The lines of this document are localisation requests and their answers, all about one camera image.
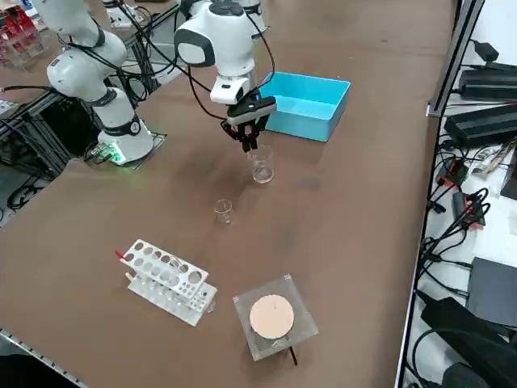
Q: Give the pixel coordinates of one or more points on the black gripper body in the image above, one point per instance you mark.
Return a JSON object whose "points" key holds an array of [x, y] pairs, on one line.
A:
{"points": [[254, 108]]}

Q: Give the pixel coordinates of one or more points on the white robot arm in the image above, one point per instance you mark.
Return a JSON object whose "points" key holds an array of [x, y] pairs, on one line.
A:
{"points": [[81, 72], [262, 20]]}

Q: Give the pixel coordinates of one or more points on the large glass beaker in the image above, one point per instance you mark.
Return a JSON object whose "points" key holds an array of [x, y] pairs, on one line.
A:
{"points": [[262, 174]]}

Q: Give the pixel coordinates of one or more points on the small glass beaker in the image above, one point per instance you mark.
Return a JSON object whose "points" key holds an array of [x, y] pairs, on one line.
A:
{"points": [[226, 218]]}

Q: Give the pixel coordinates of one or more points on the glass test tube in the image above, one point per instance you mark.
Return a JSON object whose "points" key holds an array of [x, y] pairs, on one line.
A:
{"points": [[174, 263]]}

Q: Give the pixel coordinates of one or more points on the white test-tube rack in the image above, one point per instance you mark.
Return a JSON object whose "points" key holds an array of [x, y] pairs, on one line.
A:
{"points": [[190, 317]]}

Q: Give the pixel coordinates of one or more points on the blue plastic bin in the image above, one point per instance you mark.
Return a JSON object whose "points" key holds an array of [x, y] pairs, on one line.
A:
{"points": [[307, 121]]}

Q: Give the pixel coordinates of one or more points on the white machine base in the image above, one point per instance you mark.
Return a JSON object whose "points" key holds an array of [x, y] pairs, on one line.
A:
{"points": [[119, 16]]}

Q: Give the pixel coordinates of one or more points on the red-tipped stick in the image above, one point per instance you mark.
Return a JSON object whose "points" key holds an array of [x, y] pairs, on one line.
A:
{"points": [[120, 254]]}

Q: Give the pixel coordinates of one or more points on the black hub with orange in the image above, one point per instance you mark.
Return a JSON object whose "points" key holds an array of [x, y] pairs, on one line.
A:
{"points": [[464, 206], [454, 171]]}

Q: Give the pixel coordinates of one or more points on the long black power brick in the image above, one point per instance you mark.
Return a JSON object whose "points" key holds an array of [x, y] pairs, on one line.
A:
{"points": [[480, 125]]}

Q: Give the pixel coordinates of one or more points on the clear shelf with red packets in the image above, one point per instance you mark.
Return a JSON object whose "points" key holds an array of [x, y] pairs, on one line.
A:
{"points": [[18, 40]]}

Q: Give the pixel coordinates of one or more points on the small black adapter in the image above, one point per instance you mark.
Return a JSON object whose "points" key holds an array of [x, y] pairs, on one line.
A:
{"points": [[486, 50]]}

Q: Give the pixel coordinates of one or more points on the white side bench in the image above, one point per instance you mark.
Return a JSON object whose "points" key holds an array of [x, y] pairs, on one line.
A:
{"points": [[498, 242]]}

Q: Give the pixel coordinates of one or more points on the dark grey flat box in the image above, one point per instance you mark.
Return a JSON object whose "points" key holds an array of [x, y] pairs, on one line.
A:
{"points": [[494, 291]]}

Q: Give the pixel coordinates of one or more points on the black bag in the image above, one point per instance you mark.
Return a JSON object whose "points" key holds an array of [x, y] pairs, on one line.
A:
{"points": [[464, 335]]}

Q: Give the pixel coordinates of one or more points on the metal base plate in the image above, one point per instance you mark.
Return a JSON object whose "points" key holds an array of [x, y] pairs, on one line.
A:
{"points": [[158, 139]]}

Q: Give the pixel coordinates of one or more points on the aluminium camera post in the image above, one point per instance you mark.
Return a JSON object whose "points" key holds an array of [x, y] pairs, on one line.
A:
{"points": [[458, 52]]}

